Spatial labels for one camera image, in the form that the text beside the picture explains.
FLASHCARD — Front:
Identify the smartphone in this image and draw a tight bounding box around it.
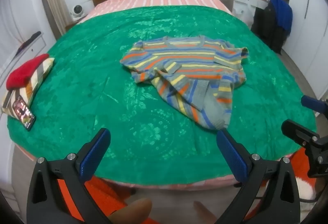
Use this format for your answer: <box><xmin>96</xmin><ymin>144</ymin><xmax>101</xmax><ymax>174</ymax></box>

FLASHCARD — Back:
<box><xmin>11</xmin><ymin>96</ymin><xmax>36</xmax><ymax>131</ymax></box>

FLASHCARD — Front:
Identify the green patterned blanket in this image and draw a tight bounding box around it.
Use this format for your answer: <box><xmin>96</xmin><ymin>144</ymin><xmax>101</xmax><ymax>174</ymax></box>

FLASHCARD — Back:
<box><xmin>7</xmin><ymin>5</ymin><xmax>317</xmax><ymax>186</ymax></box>

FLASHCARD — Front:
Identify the black jacket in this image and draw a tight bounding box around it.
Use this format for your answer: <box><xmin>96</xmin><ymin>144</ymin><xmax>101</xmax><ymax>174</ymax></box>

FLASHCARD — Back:
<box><xmin>251</xmin><ymin>1</ymin><xmax>289</xmax><ymax>54</ymax></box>

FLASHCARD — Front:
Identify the black elongated object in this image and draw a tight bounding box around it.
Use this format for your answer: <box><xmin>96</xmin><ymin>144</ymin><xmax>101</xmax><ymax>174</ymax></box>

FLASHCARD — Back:
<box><xmin>15</xmin><ymin>31</ymin><xmax>41</xmax><ymax>57</ymax></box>

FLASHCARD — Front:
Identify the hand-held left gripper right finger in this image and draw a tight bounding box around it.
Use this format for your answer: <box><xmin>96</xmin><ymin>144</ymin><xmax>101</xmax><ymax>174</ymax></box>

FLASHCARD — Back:
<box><xmin>214</xmin><ymin>129</ymin><xmax>301</xmax><ymax>224</ymax></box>

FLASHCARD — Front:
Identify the brown slipper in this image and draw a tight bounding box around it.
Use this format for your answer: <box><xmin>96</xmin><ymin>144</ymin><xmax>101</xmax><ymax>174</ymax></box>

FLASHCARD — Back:
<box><xmin>108</xmin><ymin>198</ymin><xmax>153</xmax><ymax>224</ymax></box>
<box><xmin>193</xmin><ymin>200</ymin><xmax>218</xmax><ymax>224</ymax></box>

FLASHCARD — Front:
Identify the white drawer cabinet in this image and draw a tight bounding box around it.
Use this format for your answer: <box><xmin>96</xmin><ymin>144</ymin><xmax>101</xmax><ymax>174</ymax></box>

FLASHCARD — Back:
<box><xmin>0</xmin><ymin>32</ymin><xmax>48</xmax><ymax>81</ymax></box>

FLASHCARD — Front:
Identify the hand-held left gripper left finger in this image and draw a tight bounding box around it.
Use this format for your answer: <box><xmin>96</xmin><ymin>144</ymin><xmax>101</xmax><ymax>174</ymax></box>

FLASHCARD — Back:
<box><xmin>26</xmin><ymin>127</ymin><xmax>113</xmax><ymax>224</ymax></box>

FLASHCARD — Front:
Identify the blue cloth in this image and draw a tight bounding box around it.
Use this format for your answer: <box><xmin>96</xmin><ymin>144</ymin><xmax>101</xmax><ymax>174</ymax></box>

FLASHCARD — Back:
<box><xmin>269</xmin><ymin>0</ymin><xmax>293</xmax><ymax>35</ymax></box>

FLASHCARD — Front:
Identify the white wardrobe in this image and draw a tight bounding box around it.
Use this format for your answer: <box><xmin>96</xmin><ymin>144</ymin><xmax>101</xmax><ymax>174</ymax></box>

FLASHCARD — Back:
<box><xmin>282</xmin><ymin>0</ymin><xmax>328</xmax><ymax>102</ymax></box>

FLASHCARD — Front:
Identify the red knit hat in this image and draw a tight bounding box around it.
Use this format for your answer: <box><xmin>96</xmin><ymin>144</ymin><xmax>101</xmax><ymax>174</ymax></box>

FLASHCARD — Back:
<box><xmin>6</xmin><ymin>54</ymin><xmax>50</xmax><ymax>91</ymax></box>

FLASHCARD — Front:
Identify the small white fan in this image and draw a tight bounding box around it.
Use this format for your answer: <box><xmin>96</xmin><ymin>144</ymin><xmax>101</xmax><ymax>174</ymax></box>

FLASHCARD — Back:
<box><xmin>70</xmin><ymin>4</ymin><xmax>86</xmax><ymax>19</ymax></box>

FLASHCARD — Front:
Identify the striped knit sweater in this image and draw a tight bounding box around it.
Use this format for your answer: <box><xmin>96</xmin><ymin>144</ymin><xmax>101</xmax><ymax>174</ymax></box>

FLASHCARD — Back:
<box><xmin>120</xmin><ymin>36</ymin><xmax>249</xmax><ymax>130</ymax></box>

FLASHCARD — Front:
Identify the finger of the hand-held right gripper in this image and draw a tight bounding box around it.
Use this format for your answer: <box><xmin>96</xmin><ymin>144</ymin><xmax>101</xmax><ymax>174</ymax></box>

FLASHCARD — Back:
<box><xmin>281</xmin><ymin>119</ymin><xmax>328</xmax><ymax>178</ymax></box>
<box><xmin>301</xmin><ymin>95</ymin><xmax>328</xmax><ymax>113</ymax></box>

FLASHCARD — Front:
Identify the wooden nightstand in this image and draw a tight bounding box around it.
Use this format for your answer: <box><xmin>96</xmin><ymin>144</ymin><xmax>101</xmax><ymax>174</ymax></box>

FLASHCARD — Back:
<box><xmin>65</xmin><ymin>15</ymin><xmax>89</xmax><ymax>32</ymax></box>

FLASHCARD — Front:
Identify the person's orange clothing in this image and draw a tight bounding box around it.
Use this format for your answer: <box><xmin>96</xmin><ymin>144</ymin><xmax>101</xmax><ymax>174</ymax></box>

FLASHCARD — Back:
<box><xmin>58</xmin><ymin>148</ymin><xmax>319</xmax><ymax>222</ymax></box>

